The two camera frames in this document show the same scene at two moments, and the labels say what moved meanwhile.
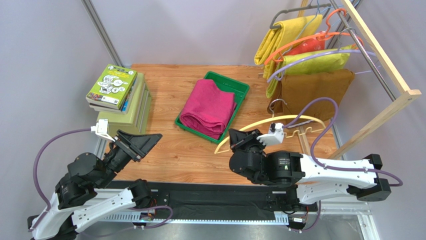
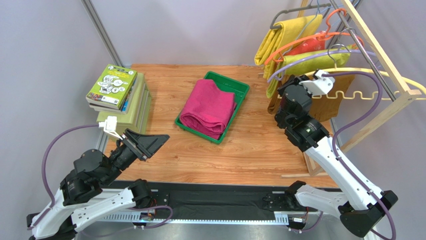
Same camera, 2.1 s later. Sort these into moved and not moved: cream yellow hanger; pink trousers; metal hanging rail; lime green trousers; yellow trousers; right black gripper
Moved: right black gripper; cream yellow hanger
Not moved: yellow trousers; pink trousers; lime green trousers; metal hanging rail
